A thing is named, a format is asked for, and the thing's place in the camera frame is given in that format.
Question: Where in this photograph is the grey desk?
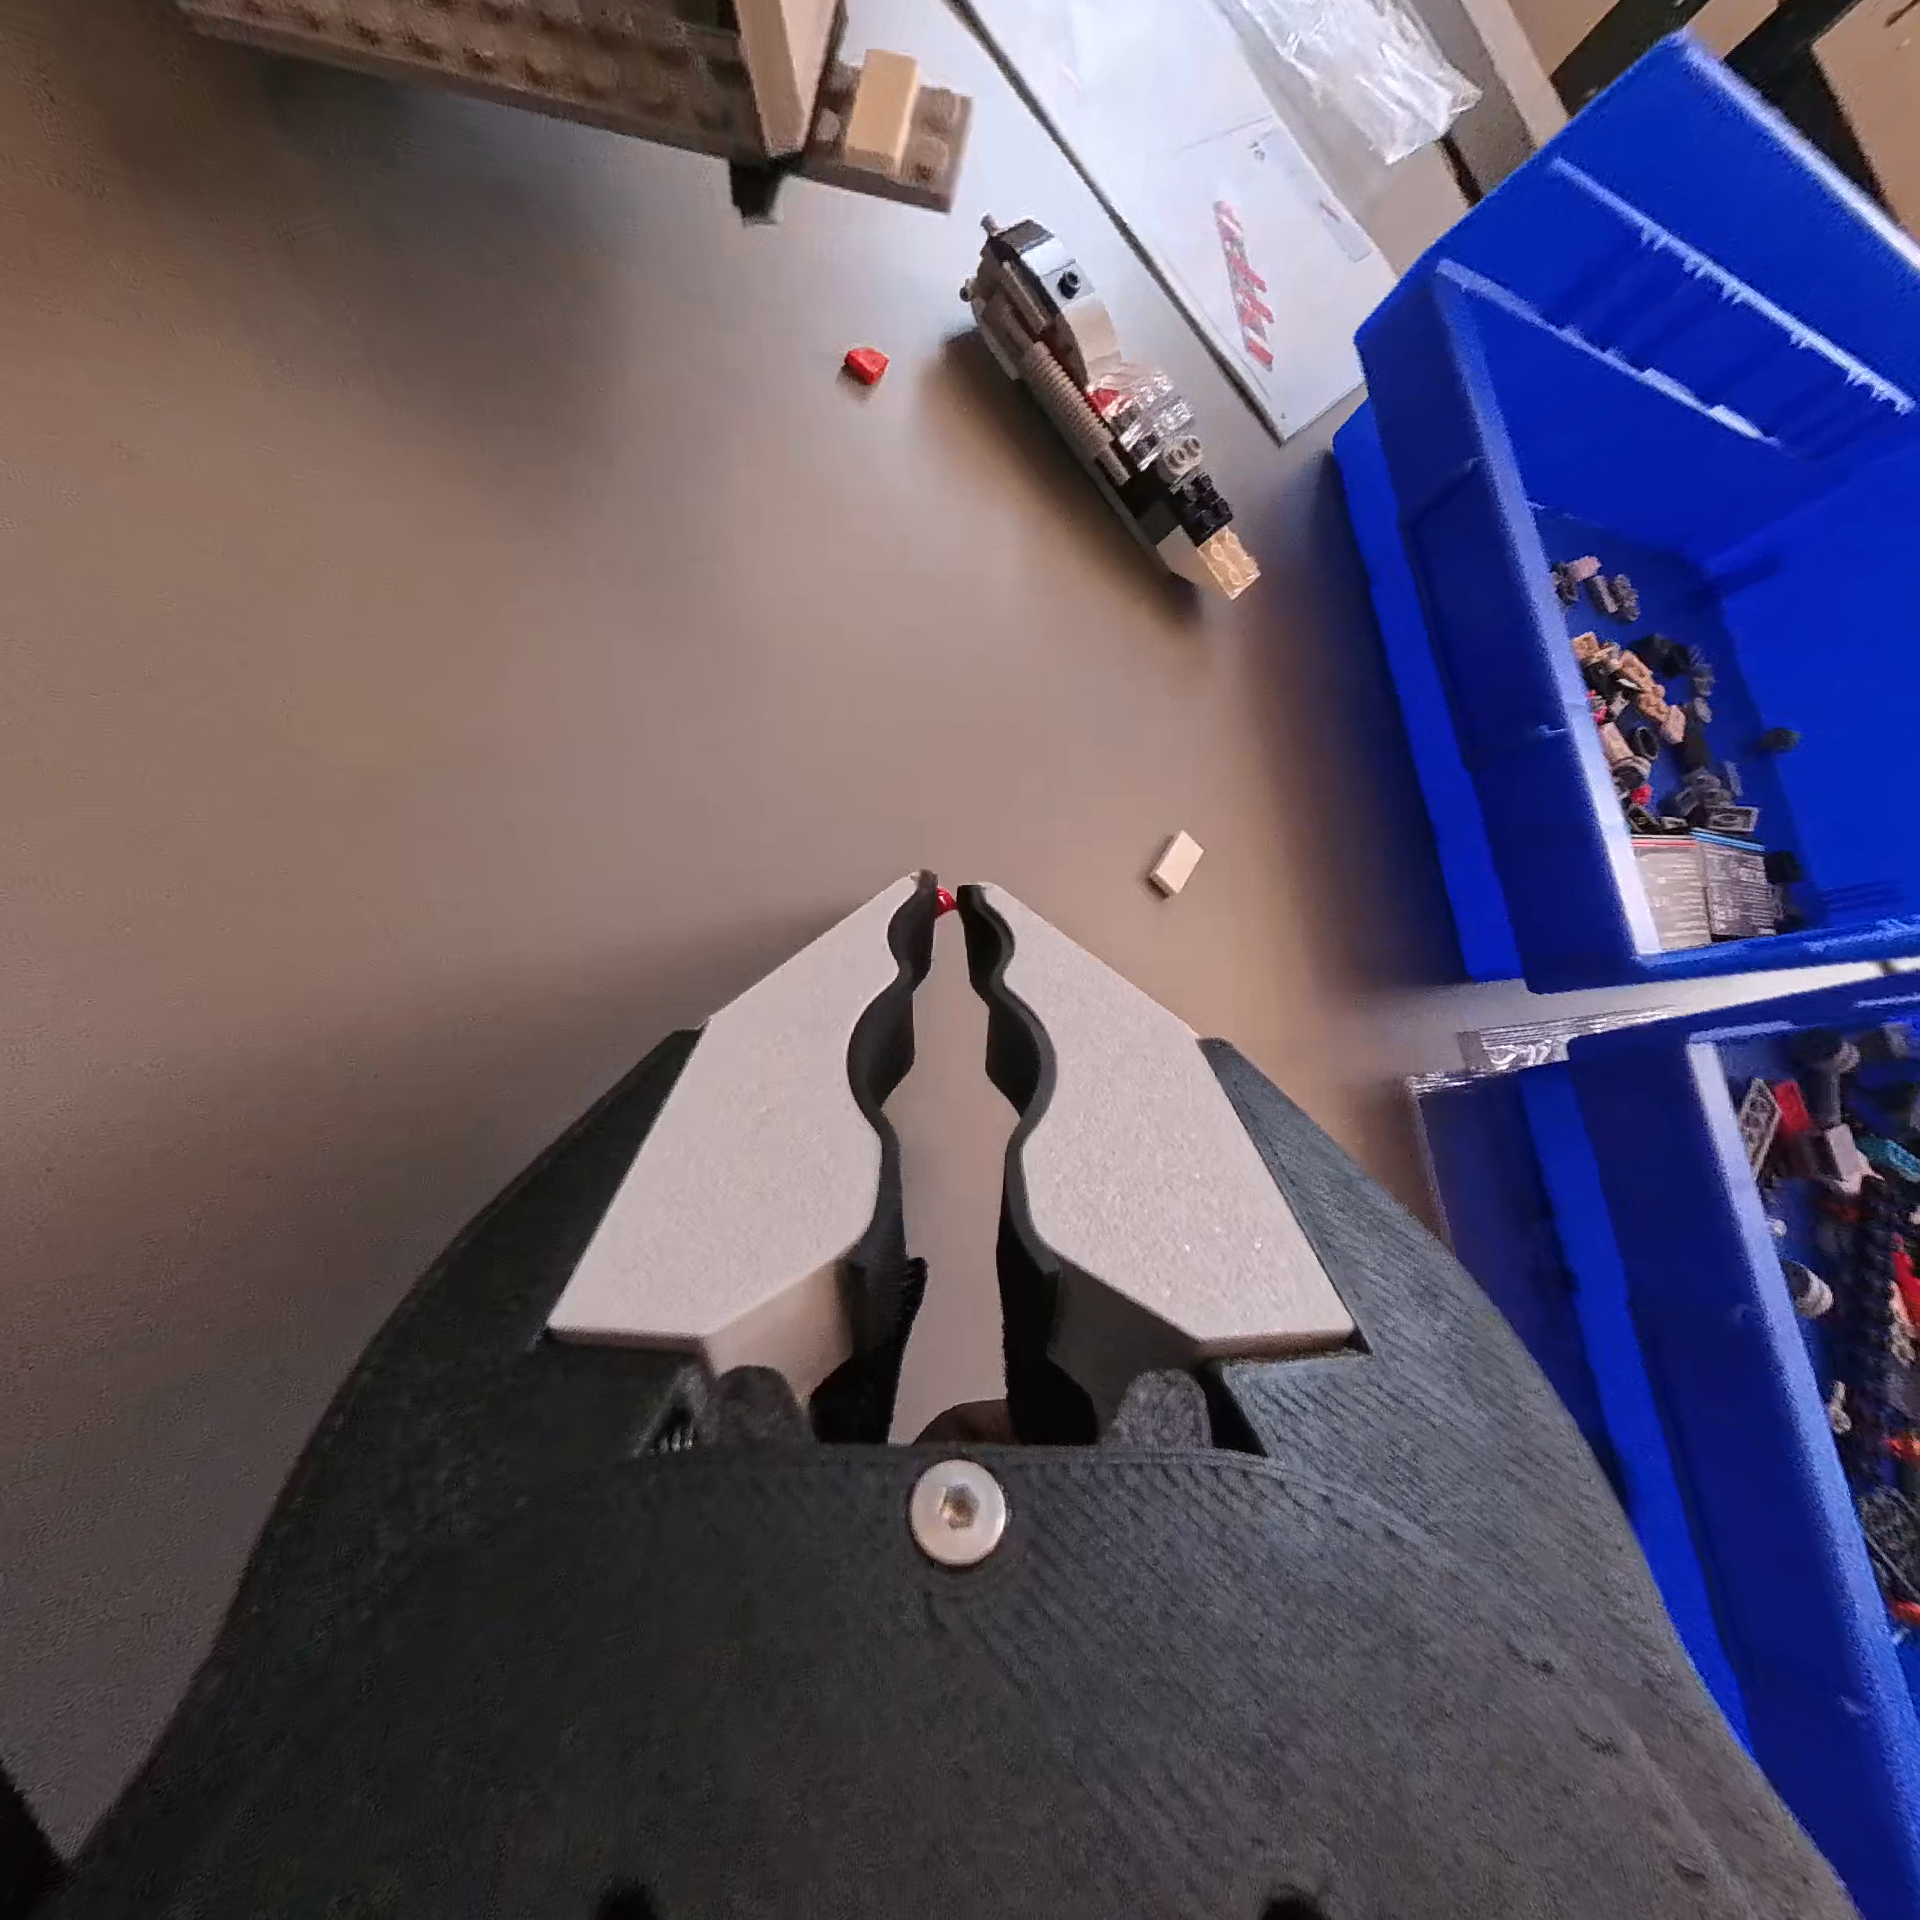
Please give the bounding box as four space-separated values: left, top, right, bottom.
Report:
0 0 1561 1864

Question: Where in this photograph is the blue plastic bin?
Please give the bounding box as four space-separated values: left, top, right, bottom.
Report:
1407 972 1920 1869
1333 30 1920 994

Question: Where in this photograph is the black white brick vehicle model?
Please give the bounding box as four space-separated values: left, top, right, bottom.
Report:
948 216 1261 606

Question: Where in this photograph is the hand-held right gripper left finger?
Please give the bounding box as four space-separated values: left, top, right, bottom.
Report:
544 870 944 1444

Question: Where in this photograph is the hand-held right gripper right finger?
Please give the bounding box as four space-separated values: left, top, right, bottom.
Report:
957 882 1361 1446

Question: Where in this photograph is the long grey studded plate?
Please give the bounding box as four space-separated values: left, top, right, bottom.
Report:
175 0 975 216

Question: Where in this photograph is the clear plastic bag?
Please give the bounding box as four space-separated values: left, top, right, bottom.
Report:
1223 0 1488 164

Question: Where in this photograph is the brick instruction booklet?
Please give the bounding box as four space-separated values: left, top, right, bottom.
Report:
960 0 1402 445

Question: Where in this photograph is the pile of mixed colourful bricks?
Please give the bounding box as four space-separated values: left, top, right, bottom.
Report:
1733 1020 1920 1629

